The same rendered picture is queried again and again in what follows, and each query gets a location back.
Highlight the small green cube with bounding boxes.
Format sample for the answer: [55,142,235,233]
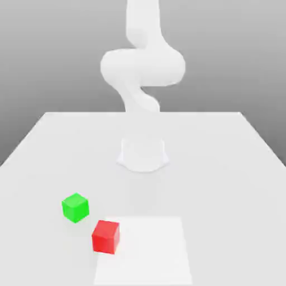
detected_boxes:
[61,192,90,224]

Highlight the small red cube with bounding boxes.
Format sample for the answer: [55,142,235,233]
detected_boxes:
[91,220,121,255]

